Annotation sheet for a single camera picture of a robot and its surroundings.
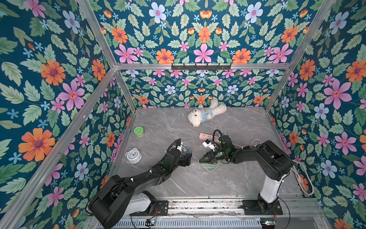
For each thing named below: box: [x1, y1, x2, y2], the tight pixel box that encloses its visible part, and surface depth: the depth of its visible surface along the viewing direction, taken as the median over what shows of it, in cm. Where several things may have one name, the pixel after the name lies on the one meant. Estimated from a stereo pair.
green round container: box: [133, 125, 145, 138], surface depth 103 cm
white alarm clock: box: [125, 146, 143, 165], surface depth 92 cm
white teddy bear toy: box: [187, 98, 228, 128], surface depth 107 cm
